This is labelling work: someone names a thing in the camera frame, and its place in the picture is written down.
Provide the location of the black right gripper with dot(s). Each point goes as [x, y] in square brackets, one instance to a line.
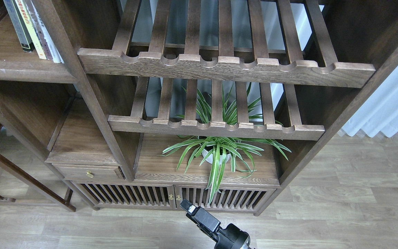
[203, 219]

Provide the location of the colourful 300 paperback book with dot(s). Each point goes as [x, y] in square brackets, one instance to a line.
[43, 54]

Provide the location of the green and black thick book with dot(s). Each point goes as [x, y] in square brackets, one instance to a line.
[19, 25]

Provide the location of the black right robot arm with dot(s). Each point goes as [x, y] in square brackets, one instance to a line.
[230, 237]

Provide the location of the white plant pot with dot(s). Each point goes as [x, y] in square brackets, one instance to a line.
[209, 156]

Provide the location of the spider plant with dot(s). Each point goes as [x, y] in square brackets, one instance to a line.
[238, 151]

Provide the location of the brass drawer knob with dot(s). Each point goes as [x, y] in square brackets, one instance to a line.
[89, 174]

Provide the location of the dark wooden bookshelf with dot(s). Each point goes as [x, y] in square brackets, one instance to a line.
[127, 90]

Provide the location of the white upright book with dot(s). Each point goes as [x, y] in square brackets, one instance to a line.
[60, 58]
[49, 41]

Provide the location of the wooden furniture at left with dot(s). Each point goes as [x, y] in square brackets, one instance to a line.
[25, 180]

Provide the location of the white curtain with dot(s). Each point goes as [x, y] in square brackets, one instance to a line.
[379, 114]

